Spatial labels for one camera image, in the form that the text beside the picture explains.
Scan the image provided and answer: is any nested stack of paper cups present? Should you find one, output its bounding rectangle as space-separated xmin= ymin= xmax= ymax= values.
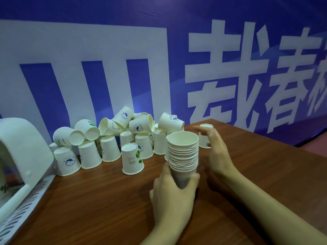
xmin=166 ymin=132 xmax=200 ymax=174

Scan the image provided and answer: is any person's right forearm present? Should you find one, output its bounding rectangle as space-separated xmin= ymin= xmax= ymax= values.
xmin=222 ymin=168 xmax=327 ymax=245

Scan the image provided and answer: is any blue white backdrop banner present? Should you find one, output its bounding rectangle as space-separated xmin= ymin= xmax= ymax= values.
xmin=0 ymin=0 xmax=327 ymax=147

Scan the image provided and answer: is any brown wooden table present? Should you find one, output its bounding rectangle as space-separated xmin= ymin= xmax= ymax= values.
xmin=15 ymin=124 xmax=327 ymax=245

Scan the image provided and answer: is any person's right hand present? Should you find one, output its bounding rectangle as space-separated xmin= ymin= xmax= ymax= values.
xmin=193 ymin=126 xmax=239 ymax=179

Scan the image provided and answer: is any person's left hand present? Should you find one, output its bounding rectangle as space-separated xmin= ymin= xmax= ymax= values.
xmin=149 ymin=162 xmax=201 ymax=227

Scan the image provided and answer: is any pile of paper cups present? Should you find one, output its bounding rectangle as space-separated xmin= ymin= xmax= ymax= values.
xmin=48 ymin=106 xmax=214 ymax=176

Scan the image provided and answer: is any white plastic storage box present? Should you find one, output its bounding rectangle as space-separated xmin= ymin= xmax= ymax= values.
xmin=0 ymin=117 xmax=56 ymax=245

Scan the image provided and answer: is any white slotted drain tray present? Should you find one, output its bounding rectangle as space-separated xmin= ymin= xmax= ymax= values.
xmin=0 ymin=175 xmax=56 ymax=245

